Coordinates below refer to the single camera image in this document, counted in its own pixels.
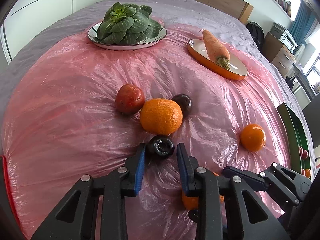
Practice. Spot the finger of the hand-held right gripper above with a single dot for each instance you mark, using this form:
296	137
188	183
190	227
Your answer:
250	177
295	180

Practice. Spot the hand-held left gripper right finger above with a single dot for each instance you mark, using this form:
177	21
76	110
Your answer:
182	170

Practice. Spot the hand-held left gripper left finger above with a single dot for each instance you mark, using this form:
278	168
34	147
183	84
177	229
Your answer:
140	170

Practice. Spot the orange mandarin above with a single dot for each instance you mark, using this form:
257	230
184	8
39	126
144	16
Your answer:
190	202
161	116
253	137
308	173

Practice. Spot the red plum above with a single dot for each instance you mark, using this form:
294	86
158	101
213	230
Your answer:
304	154

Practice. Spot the dark purple plum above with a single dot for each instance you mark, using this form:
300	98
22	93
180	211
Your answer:
184	103
160	146

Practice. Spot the green rectangular tray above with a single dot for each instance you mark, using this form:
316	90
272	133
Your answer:
291	125

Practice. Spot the red apple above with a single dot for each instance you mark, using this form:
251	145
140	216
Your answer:
129	98

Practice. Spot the pink plastic sheet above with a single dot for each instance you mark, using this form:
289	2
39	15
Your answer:
75	105

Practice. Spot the dark shopping bag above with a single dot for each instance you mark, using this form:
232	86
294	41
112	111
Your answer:
290	83

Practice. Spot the glass desk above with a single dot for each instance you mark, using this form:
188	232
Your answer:
302	80

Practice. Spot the orange oval dish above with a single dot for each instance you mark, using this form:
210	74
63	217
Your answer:
237	67

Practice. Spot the white enamel plate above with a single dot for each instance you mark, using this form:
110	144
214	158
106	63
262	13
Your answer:
125	47

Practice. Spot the carrot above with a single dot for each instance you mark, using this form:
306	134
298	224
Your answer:
215	47

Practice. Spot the wooden dresser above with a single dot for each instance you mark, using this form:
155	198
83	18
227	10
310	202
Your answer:
277	52

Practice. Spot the black backpack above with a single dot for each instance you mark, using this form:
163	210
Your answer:
256	35

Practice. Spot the white printer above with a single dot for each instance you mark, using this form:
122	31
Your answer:
282	36

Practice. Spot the green bok choy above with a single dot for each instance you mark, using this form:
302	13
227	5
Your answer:
125	25

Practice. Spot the blue curtain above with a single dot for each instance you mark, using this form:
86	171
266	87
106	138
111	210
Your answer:
302	22

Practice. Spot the white wardrobe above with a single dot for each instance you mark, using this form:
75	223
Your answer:
50	0

